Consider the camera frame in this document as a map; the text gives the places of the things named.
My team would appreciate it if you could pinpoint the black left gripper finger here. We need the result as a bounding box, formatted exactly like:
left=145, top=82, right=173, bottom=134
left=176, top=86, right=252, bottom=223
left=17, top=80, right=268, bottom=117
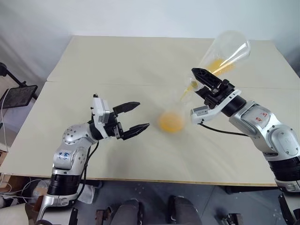
left=112, top=101, right=141, bottom=116
left=122, top=122, right=150, bottom=142

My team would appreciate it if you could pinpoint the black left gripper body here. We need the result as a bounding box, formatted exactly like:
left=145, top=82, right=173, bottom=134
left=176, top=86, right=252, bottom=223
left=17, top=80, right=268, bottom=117
left=104, top=112, right=125, bottom=141

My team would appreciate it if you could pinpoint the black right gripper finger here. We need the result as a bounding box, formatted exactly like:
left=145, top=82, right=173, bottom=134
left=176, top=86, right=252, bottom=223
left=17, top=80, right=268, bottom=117
left=191, top=67, right=222, bottom=89
left=195, top=87, right=208, bottom=98

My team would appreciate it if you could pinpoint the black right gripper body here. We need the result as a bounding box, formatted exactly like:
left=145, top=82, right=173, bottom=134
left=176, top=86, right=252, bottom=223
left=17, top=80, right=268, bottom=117
left=203, top=79, right=237, bottom=110

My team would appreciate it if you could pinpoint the large clear conical flask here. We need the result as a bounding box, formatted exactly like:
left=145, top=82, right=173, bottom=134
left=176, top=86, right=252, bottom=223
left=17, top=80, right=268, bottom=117
left=184, top=30, right=252, bottom=95

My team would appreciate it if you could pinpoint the clear plastic bag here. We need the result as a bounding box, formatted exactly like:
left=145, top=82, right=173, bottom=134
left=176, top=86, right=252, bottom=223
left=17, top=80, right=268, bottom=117
left=77, top=183, right=96, bottom=203

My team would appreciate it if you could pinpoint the dark rounded shape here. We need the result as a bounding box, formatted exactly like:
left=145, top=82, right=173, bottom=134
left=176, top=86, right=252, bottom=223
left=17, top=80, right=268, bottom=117
left=166, top=195, right=201, bottom=225
left=116, top=198, right=144, bottom=225

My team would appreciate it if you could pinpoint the black table foot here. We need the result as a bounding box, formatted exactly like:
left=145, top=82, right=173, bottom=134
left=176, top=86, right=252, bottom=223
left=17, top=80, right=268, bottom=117
left=224, top=186, right=246, bottom=194

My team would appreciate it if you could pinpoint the black tablet screen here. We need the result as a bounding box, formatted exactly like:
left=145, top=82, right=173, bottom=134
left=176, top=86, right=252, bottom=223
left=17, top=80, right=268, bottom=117
left=0, top=84, right=38, bottom=109

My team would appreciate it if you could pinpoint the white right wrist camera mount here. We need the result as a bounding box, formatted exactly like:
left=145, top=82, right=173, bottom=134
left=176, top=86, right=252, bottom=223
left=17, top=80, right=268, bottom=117
left=190, top=90, right=242, bottom=125

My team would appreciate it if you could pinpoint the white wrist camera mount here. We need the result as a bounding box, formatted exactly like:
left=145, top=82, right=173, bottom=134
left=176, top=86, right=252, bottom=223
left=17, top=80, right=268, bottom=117
left=90, top=93, right=111, bottom=135
left=190, top=90, right=242, bottom=125

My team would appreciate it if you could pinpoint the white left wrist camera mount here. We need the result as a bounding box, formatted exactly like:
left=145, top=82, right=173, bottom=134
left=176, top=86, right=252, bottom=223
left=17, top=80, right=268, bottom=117
left=90, top=93, right=111, bottom=135

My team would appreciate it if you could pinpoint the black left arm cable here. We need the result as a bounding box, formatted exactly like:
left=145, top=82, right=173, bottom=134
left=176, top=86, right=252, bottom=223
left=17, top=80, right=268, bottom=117
left=71, top=140, right=100, bottom=207

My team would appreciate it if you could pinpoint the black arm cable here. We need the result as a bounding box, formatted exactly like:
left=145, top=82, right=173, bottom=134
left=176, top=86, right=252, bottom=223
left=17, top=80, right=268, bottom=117
left=198, top=120, right=250, bottom=138
left=71, top=140, right=100, bottom=207

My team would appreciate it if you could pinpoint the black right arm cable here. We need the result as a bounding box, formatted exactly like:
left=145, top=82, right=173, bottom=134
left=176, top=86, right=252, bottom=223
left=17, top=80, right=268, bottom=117
left=198, top=120, right=250, bottom=138

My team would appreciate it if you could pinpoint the rusty metal bracket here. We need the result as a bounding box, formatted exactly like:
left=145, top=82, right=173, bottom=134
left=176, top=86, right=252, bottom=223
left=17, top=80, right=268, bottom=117
left=218, top=210, right=242, bottom=225
left=94, top=207, right=111, bottom=225

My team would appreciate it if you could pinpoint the thin white cable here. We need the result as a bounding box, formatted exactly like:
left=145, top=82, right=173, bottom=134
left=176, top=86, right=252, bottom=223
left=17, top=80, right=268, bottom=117
left=0, top=177, right=45, bottom=203

